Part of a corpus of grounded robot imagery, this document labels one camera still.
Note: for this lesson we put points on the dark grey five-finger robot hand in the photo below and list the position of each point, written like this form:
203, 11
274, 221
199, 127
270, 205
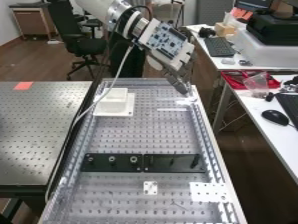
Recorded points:
166, 41

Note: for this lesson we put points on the light wooden chopstick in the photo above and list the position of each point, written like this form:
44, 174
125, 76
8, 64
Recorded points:
173, 109

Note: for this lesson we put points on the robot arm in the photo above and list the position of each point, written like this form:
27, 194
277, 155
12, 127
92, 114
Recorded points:
110, 10

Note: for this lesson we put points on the black round headset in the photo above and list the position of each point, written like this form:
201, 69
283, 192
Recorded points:
205, 32

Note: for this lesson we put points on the black keyboard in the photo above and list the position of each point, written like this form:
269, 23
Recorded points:
290, 108
218, 46

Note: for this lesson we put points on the small cardboard box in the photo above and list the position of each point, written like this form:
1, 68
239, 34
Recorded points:
223, 29

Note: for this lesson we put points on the white desk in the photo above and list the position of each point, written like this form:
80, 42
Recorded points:
266, 140
230, 61

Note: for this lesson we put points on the red tray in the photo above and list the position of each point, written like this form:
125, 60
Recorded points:
234, 80

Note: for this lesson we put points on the black office chair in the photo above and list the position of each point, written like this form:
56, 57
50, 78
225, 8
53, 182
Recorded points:
80, 40

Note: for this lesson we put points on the small white box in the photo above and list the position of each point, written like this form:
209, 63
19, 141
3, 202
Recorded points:
114, 101

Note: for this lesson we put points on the clear plastic cup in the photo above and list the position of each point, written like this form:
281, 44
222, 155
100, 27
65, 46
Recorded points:
257, 85

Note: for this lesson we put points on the black box device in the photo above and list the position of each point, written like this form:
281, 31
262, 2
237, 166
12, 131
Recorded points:
274, 28

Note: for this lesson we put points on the clear box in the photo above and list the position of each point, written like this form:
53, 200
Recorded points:
146, 133

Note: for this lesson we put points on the wooden cabinet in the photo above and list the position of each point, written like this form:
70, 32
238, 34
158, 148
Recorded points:
29, 20

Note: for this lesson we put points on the black computer mouse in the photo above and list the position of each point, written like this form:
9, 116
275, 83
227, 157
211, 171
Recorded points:
274, 117

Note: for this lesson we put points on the red tape patch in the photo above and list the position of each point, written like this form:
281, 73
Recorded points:
23, 86

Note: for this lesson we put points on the thin stick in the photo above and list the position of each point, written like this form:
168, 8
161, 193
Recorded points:
195, 161

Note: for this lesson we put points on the black plate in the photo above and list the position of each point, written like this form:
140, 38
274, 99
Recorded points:
124, 163

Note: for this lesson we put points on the black perforated table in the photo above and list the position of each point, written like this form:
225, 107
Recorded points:
35, 133

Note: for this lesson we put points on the white perforated plate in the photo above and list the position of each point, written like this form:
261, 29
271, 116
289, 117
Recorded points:
205, 192

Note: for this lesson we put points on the small white square bracket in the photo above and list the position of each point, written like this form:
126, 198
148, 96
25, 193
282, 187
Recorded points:
150, 187

